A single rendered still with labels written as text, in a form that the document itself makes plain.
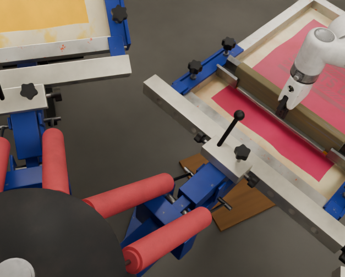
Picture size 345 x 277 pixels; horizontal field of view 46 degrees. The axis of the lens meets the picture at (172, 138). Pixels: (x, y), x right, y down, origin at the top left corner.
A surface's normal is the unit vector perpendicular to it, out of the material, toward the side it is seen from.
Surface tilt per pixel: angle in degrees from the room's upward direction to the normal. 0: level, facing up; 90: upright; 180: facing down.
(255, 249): 0
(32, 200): 0
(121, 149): 0
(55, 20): 32
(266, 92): 90
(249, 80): 90
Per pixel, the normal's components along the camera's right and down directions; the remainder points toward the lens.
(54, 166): 0.10, -0.91
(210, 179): 0.09, -0.57
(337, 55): -0.17, 0.70
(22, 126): 0.22, -0.05
